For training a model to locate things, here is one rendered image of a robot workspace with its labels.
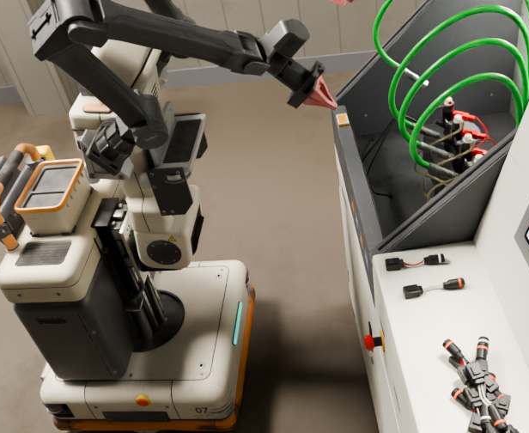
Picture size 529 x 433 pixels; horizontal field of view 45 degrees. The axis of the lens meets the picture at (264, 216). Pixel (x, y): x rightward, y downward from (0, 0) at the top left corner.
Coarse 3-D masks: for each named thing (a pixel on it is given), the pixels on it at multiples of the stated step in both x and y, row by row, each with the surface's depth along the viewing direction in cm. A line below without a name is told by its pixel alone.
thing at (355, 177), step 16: (336, 112) 189; (336, 128) 187; (352, 128) 182; (336, 144) 198; (352, 144) 176; (352, 160) 171; (352, 176) 165; (352, 192) 164; (368, 192) 160; (352, 208) 172; (368, 208) 155; (368, 224) 151; (368, 240) 147; (368, 256) 147; (368, 272) 153
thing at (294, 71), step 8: (288, 64) 138; (296, 64) 139; (320, 64) 140; (288, 72) 139; (296, 72) 139; (304, 72) 140; (312, 72) 138; (280, 80) 140; (288, 80) 140; (296, 80) 139; (304, 80) 139; (312, 80) 138; (296, 88) 141; (304, 88) 140
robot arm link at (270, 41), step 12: (288, 24) 132; (300, 24) 135; (264, 36) 136; (276, 36) 133; (288, 36) 132; (300, 36) 132; (264, 48) 136; (276, 48) 134; (288, 48) 134; (252, 60) 133; (264, 60) 135; (252, 72) 135
